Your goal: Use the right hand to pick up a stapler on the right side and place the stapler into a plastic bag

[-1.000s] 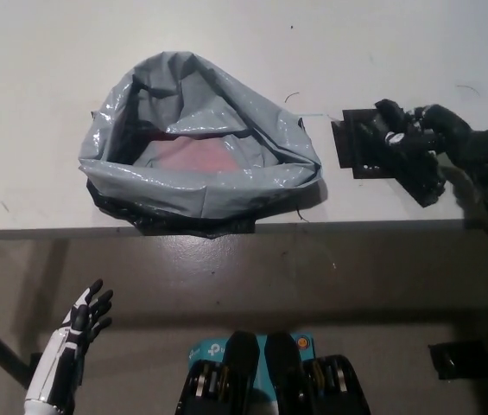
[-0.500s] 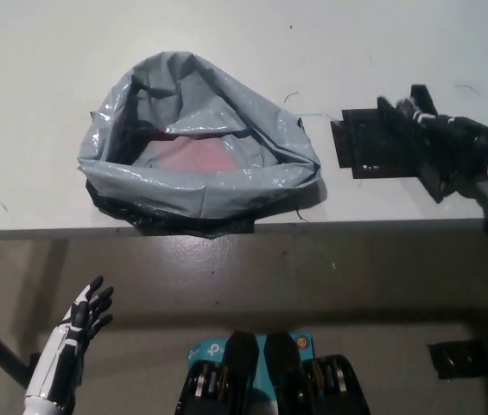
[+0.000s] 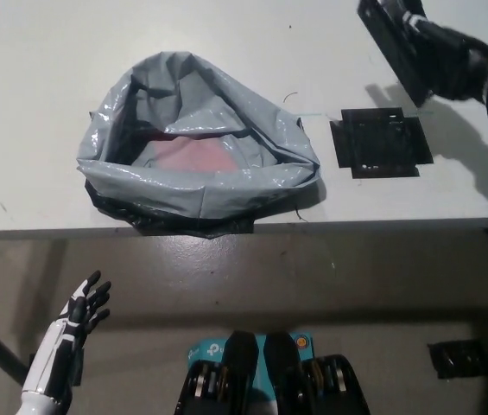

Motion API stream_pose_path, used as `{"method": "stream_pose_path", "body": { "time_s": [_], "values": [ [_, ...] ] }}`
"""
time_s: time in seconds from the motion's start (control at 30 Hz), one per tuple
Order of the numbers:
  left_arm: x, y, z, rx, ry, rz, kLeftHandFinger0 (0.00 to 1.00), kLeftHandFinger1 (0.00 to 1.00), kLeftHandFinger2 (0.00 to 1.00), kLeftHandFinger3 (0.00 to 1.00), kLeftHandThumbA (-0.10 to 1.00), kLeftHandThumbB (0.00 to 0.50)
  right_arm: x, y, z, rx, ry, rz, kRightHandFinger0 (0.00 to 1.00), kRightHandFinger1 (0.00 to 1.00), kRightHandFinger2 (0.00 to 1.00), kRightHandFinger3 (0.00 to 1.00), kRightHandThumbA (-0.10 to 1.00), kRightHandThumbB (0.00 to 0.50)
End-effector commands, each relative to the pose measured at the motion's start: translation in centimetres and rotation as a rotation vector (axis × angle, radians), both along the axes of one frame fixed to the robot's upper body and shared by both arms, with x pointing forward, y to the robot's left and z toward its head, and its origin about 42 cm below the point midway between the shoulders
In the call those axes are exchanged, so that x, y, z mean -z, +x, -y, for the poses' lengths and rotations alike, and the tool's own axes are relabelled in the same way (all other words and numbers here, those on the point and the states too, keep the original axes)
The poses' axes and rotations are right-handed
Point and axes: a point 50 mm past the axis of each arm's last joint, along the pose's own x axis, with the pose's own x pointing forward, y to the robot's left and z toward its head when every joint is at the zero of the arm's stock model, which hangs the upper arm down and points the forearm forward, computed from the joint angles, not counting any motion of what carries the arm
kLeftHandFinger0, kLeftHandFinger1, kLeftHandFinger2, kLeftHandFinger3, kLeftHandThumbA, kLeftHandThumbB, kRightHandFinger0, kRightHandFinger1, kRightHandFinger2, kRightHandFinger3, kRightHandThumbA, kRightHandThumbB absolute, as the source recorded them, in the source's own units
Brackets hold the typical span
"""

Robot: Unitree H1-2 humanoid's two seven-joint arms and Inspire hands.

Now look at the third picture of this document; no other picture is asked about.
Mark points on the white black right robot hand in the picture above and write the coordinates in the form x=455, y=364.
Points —
x=451, y=65

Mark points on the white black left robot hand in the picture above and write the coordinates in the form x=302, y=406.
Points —
x=60, y=341

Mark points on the black stapler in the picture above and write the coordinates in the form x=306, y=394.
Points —
x=388, y=43

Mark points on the grey plastic bag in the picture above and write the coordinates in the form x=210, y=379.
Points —
x=192, y=190

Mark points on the black flat tray on table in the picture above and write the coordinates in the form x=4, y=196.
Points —
x=379, y=142

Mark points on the red flat item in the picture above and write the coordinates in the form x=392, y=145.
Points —
x=192, y=155

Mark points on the black floor tape patch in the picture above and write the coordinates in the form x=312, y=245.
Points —
x=455, y=359

